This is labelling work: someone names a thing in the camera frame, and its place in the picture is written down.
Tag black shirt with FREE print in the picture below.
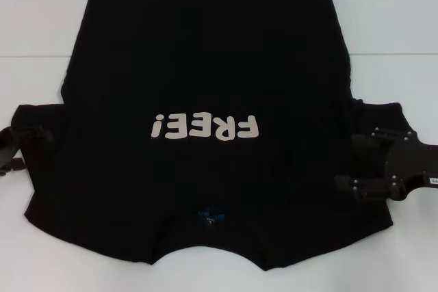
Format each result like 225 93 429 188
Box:
12 0 417 266

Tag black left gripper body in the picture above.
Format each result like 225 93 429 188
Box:
0 127 22 168

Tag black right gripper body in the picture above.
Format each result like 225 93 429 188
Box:
383 130 438 202

